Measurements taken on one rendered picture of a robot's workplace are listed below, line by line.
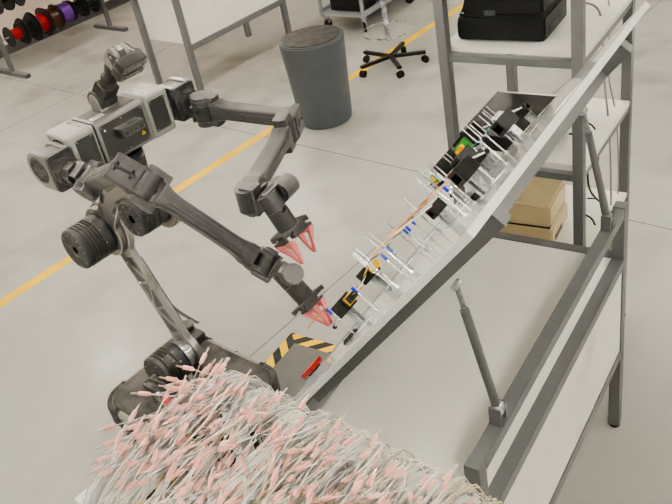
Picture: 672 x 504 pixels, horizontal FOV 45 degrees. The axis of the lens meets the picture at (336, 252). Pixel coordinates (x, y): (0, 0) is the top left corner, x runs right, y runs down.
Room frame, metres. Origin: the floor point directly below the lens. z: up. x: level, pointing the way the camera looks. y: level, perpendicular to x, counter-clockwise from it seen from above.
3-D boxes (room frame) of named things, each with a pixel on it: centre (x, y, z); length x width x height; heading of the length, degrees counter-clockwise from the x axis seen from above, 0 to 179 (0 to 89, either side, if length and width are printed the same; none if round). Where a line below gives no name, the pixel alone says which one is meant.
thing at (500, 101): (2.65, -0.76, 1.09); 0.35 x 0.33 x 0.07; 142
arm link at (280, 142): (2.03, 0.13, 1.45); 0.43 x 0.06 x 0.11; 161
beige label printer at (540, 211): (2.61, -0.73, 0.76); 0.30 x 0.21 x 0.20; 55
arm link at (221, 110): (2.37, 0.20, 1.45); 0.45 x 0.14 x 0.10; 51
